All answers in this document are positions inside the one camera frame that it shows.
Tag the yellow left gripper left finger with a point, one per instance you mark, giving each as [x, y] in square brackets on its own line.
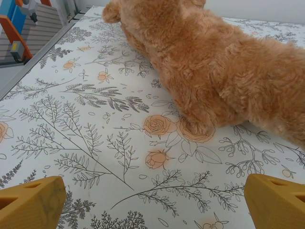
[31, 202]

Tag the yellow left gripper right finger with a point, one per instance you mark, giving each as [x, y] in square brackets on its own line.
[276, 202]

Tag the floral print table mat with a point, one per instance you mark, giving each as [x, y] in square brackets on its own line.
[71, 143]

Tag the brown plush teddy bear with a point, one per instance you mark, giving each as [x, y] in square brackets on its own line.
[209, 71]

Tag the blue orange machine wall sticker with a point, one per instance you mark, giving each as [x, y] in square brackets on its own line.
[14, 33]

